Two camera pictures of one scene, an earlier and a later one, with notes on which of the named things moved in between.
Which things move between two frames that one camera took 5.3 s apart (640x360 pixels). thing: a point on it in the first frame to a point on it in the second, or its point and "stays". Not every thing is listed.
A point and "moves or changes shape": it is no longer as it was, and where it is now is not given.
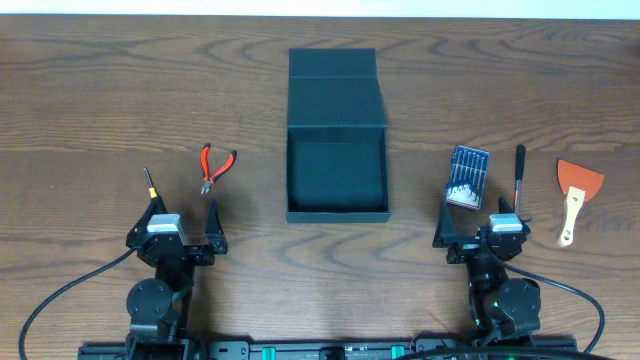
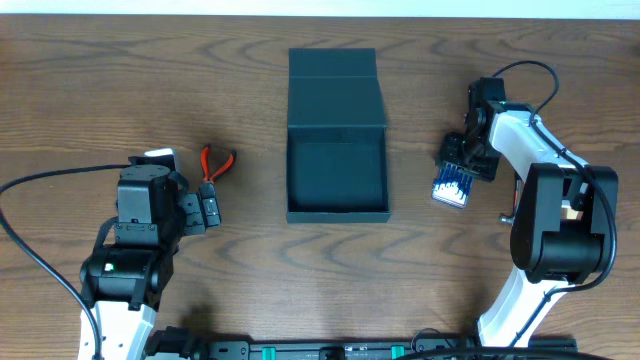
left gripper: [187, 251] to [195, 214]
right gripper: [447, 233] to [449, 152]
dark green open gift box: [337, 154] stays
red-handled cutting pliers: [205, 163] stays
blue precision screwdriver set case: [466, 179] moves or changes shape
